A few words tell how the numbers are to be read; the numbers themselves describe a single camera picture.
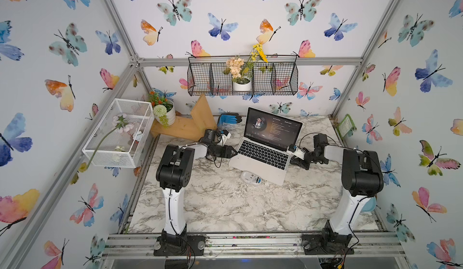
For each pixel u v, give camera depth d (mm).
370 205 836
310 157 866
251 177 906
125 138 725
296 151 887
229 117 1145
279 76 988
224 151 904
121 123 721
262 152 1019
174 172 572
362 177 526
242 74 867
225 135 943
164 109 934
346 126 1109
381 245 753
